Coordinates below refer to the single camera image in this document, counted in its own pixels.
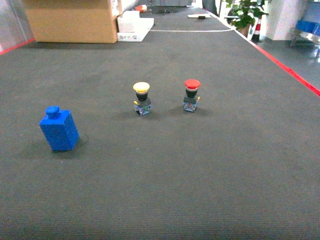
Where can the blue block part with knob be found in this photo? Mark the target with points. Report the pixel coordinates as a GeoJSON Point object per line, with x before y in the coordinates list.
{"type": "Point", "coordinates": [59, 129]}

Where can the red mushroom push button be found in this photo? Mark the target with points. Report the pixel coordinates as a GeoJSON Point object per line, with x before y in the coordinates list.
{"type": "Point", "coordinates": [191, 98]}

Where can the flat white board with black item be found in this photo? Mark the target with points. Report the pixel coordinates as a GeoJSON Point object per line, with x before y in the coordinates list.
{"type": "Point", "coordinates": [199, 16]}

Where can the yellow mushroom push button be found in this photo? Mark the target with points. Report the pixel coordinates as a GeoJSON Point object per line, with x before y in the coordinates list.
{"type": "Point", "coordinates": [142, 104]}

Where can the white cardboard box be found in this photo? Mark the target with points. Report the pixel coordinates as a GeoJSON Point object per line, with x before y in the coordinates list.
{"type": "Point", "coordinates": [132, 27]}

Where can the large cardboard box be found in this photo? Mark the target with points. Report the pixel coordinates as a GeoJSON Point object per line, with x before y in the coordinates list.
{"type": "Point", "coordinates": [73, 21]}

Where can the potted green plant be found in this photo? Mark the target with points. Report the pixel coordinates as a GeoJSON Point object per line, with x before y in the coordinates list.
{"type": "Point", "coordinates": [243, 14]}

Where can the red conveyor side rail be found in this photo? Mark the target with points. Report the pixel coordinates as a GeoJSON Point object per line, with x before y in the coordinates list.
{"type": "Point", "coordinates": [285, 68]}

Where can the red white traffic cone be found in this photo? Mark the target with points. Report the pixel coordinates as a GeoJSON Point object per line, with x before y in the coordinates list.
{"type": "Point", "coordinates": [256, 34]}

